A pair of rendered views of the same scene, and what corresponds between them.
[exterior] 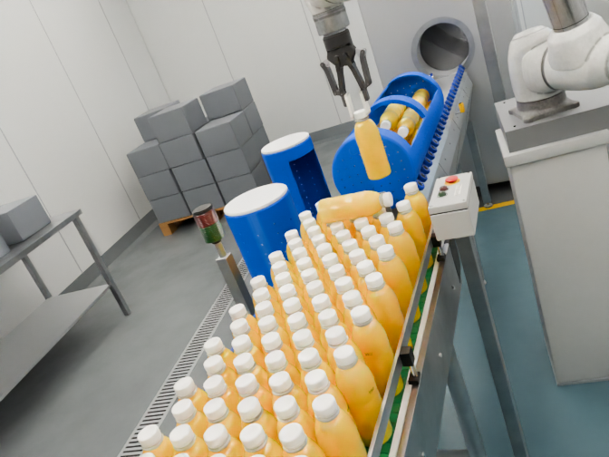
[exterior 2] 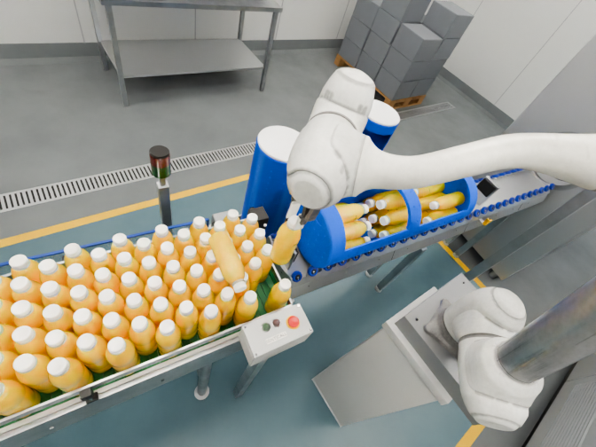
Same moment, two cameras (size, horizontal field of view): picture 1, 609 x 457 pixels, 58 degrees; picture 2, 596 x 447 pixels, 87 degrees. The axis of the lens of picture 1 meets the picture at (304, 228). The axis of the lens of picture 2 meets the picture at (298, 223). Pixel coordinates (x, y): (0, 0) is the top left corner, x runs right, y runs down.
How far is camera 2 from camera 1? 1.15 m
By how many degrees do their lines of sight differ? 31
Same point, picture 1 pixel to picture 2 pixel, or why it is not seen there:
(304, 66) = (524, 46)
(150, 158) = (368, 11)
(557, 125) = (432, 357)
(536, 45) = (490, 320)
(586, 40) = (495, 389)
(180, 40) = not seen: outside the picture
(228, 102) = (443, 24)
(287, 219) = (282, 176)
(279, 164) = not seen: hidden behind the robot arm
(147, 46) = not seen: outside the picture
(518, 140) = (405, 328)
